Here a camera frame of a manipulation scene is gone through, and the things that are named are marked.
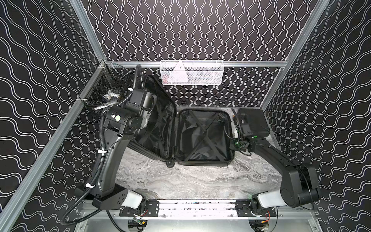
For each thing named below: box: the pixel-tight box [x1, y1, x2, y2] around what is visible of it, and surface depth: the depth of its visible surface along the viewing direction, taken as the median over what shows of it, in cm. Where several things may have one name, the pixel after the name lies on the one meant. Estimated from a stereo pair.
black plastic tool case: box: [237, 108, 271, 137], surface depth 108 cm
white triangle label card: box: [167, 60, 188, 83], surface depth 92 cm
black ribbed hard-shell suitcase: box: [127, 75, 236, 169], surface depth 94 cm
